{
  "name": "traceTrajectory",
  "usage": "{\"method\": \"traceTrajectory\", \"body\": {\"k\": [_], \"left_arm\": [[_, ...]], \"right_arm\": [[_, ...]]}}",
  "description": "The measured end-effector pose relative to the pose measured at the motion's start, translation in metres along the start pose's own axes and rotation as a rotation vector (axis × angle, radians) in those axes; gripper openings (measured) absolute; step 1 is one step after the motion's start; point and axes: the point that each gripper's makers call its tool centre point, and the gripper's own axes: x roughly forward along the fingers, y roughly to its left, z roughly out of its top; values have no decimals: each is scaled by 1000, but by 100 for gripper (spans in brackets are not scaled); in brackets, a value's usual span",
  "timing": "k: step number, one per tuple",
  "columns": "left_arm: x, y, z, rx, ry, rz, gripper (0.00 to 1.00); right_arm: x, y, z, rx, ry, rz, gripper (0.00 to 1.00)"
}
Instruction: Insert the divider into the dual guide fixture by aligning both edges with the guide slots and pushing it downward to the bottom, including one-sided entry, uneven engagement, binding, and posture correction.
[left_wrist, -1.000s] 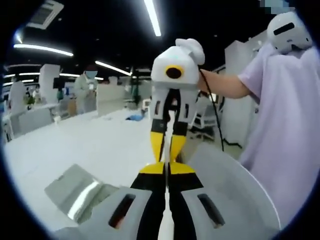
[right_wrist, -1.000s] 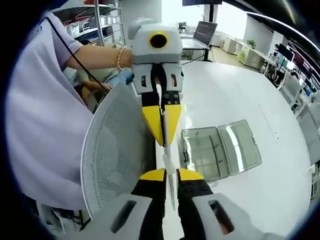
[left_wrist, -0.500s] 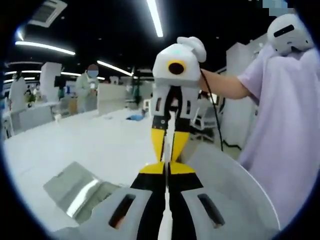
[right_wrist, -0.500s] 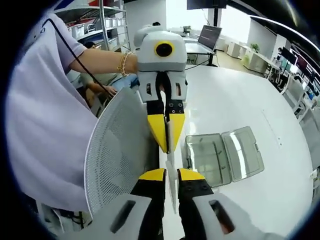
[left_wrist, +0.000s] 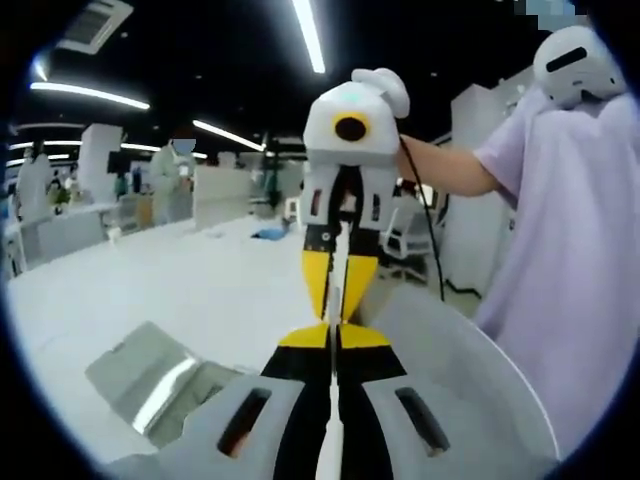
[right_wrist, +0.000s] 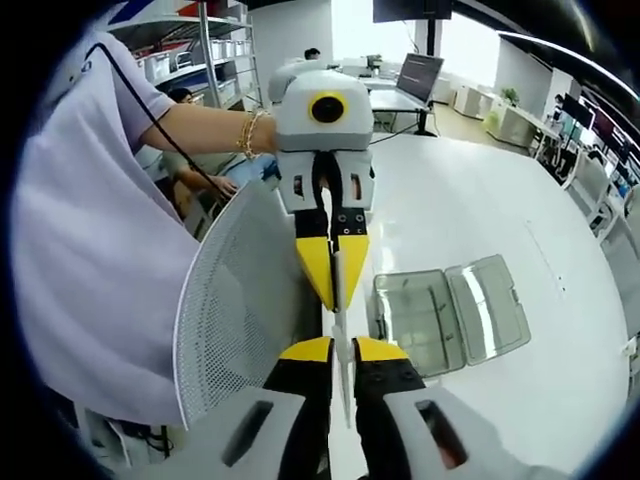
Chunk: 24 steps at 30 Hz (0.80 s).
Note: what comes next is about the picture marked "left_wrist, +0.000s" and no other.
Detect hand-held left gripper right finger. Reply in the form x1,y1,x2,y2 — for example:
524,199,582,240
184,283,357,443
334,323,511,480

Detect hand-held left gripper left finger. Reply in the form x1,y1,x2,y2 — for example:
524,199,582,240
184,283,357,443
107,322,335,480

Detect clear plastic guide fixture box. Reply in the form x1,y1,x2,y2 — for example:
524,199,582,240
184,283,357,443
83,321,261,449

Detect straight ceiling light strip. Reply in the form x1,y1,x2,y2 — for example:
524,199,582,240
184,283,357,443
291,0,327,75

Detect white desk partition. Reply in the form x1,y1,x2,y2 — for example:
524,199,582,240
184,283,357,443
193,164,251,229

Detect person in lavender shirt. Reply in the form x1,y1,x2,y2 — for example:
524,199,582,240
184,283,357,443
472,82,634,451

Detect white worn device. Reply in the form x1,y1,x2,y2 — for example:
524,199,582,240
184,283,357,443
532,24,626,109

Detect curved ceiling light strip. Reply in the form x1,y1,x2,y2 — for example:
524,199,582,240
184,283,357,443
29,81,151,111

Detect ceiling air vent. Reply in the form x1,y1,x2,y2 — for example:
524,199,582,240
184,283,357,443
57,0,134,54

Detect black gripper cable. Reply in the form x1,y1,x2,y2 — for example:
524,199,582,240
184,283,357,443
398,135,447,302

